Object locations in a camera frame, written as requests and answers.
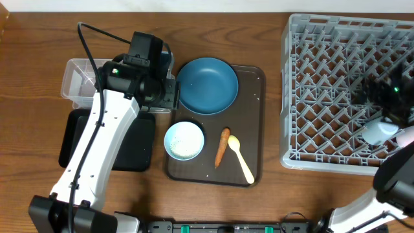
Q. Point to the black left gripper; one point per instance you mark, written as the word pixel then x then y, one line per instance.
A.
pixel 172 98

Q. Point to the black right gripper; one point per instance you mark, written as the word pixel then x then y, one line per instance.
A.
pixel 401 118

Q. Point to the dark blue plate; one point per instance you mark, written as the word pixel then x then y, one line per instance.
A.
pixel 207 86

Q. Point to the light blue cup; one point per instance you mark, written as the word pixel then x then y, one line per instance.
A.
pixel 378 131

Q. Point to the pink white cup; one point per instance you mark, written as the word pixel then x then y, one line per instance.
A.
pixel 406 137

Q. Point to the light blue bowl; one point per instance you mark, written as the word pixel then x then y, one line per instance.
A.
pixel 183 141

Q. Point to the cream plastic spoon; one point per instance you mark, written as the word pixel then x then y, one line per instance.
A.
pixel 235 145

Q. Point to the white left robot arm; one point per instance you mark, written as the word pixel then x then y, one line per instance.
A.
pixel 75 202

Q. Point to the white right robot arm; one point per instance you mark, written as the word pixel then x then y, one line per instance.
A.
pixel 391 197

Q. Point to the grey dishwasher rack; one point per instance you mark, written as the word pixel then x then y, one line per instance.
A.
pixel 323 62

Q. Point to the black plastic bin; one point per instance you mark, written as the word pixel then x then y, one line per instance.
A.
pixel 135 151

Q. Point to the orange carrot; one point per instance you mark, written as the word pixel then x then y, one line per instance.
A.
pixel 223 142

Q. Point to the clear plastic bin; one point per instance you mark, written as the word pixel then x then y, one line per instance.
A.
pixel 77 81

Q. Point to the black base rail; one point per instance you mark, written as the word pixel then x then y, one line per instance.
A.
pixel 293 222

